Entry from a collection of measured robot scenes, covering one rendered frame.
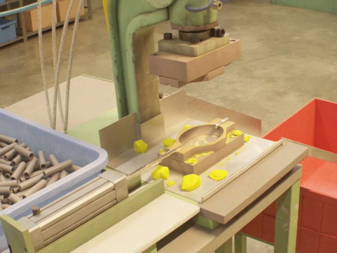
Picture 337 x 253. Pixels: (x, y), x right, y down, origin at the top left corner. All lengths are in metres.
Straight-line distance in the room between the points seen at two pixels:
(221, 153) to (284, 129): 0.79
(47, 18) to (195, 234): 5.90
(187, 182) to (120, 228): 0.16
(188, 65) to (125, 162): 0.27
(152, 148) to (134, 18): 0.28
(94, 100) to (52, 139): 0.43
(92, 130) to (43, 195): 0.37
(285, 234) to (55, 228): 0.58
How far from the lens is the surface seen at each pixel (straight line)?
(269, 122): 3.70
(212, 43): 1.02
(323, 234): 1.52
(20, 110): 1.64
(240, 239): 1.73
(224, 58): 1.05
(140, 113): 1.17
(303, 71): 4.68
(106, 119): 1.35
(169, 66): 0.99
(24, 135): 1.30
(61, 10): 6.89
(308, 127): 2.05
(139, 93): 1.15
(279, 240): 1.27
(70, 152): 1.16
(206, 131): 1.16
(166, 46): 1.02
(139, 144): 1.15
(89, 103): 1.59
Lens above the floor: 1.52
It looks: 25 degrees down
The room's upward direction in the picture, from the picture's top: 5 degrees counter-clockwise
